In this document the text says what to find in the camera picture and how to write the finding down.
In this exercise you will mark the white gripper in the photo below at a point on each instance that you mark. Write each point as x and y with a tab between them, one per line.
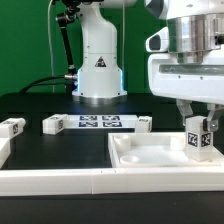
196	82

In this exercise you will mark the white square table top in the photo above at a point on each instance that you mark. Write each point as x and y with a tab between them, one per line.
144	150

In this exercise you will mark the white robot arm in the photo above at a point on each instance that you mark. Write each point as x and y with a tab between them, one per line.
186	59

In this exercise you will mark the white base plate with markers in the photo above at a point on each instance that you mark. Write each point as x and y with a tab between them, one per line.
100	121

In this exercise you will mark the white U-shaped fence wall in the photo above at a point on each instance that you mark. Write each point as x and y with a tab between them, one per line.
107	180

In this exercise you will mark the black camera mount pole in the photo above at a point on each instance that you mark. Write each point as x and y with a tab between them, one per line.
63	19

